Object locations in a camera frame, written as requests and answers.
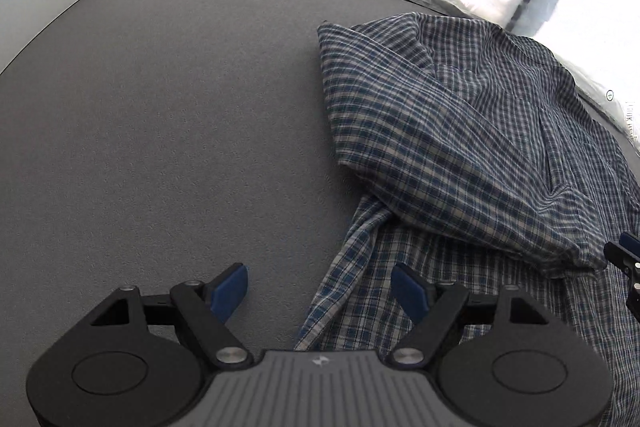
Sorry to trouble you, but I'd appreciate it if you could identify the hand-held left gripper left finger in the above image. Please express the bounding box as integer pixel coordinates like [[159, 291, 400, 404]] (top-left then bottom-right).
[[87, 263, 253, 370]]

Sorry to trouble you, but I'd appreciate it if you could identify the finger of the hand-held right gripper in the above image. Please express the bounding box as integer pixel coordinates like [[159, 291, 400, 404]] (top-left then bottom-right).
[[603, 231, 640, 310]]

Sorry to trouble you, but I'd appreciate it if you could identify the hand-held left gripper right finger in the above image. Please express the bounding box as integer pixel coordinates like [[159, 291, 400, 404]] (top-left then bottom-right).
[[385, 263, 551, 370]]

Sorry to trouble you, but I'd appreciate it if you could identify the blue plaid shirt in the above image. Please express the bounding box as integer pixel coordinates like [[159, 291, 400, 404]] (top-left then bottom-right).
[[294, 12, 640, 427]]

